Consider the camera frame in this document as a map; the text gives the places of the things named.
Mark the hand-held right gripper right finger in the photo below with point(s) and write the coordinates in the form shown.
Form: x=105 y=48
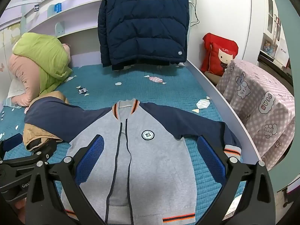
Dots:
x=211 y=157

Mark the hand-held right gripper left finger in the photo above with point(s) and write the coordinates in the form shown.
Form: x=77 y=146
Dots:
x=93 y=154

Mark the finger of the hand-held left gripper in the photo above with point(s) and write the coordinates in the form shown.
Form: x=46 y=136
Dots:
x=44 y=151
x=13 y=141

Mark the grey and navy zip jacket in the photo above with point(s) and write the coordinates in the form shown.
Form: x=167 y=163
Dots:
x=152 y=168

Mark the tan quilted jacket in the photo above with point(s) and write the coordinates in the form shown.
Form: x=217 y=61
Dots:
x=39 y=133

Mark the pink quilt bundle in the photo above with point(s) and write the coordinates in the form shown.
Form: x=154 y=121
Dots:
x=21 y=75

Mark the brown seat cushion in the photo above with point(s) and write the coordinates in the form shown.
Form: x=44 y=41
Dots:
x=212 y=77

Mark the teal candy print bed sheet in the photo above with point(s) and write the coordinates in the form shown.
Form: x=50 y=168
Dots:
x=164 y=91

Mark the green quilt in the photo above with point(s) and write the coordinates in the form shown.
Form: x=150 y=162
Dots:
x=44 y=56

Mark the red cartoon cushion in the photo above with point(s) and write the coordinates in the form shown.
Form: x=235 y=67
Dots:
x=215 y=56

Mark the navy and yellow puffer jacket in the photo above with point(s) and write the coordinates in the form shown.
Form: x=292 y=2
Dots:
x=140 y=28

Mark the small black tag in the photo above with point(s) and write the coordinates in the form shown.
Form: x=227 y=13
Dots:
x=36 y=8

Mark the white headboard shelf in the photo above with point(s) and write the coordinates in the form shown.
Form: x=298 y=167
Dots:
x=77 y=18

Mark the small blue box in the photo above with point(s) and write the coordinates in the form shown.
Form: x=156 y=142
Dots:
x=58 y=7

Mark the white glass door cabinet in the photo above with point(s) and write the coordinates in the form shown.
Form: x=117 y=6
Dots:
x=260 y=16

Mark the white bed frame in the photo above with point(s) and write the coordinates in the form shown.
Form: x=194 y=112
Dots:
x=222 y=93

